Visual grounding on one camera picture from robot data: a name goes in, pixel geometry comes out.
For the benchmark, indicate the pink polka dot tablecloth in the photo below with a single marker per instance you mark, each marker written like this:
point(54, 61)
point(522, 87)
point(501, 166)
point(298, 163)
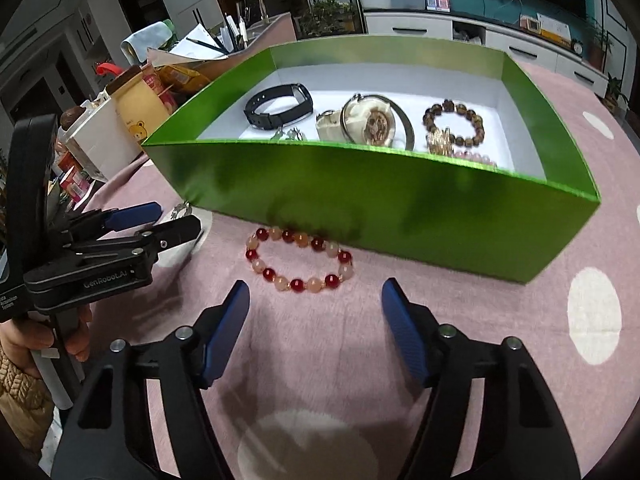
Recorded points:
point(500, 335)

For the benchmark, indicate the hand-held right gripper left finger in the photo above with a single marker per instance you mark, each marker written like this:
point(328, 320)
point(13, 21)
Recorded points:
point(227, 330)

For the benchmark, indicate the person's left hand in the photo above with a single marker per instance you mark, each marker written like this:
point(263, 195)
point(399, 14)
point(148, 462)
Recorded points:
point(20, 342)

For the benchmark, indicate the yellow desk calendar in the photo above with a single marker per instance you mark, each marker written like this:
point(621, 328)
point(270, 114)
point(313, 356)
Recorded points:
point(555, 27)

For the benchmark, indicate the person's left forearm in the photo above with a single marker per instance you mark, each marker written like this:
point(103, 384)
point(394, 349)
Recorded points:
point(22, 405)

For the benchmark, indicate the white tv cabinet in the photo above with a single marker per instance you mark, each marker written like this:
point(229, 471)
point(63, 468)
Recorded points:
point(500, 45)

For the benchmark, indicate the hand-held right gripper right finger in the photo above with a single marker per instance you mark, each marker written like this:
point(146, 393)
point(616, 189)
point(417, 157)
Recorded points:
point(402, 330)

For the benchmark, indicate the white plastic drawer organizer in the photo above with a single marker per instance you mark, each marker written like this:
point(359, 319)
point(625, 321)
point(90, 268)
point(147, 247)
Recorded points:
point(100, 140)

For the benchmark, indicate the green cardboard box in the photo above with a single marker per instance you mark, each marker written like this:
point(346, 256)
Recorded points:
point(380, 210)

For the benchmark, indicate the small round desk clock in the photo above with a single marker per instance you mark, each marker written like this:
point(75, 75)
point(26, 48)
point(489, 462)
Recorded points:
point(578, 46)

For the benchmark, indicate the orange snack packet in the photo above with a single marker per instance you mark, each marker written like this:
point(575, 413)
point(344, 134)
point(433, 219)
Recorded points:
point(182, 77)

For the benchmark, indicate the beige storage tray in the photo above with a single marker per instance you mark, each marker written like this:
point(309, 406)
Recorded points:
point(240, 55)

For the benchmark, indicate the black wristband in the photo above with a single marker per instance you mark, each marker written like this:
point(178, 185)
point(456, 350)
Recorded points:
point(270, 115)

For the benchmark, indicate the blue and red small boxes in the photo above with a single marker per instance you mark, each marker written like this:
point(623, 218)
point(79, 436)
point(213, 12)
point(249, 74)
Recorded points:
point(437, 2)

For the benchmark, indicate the white and green cloth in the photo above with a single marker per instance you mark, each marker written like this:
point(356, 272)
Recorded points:
point(147, 40)

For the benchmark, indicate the red plastic clip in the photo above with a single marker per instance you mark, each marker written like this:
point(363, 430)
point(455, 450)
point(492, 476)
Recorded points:
point(107, 69)

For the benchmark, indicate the bear print paper bag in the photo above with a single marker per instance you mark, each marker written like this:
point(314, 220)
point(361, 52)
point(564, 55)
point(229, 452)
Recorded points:
point(137, 110)

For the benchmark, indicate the small potted plant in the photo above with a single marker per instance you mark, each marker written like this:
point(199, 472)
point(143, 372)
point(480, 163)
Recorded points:
point(616, 90)

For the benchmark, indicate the beige wrist watch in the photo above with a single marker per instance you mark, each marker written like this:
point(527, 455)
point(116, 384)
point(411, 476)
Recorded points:
point(350, 117)

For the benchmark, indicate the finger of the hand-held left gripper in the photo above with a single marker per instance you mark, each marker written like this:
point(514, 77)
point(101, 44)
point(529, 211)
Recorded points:
point(135, 212)
point(175, 232)

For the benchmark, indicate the leafy green plant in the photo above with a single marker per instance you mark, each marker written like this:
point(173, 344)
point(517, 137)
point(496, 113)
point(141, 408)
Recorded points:
point(327, 17)

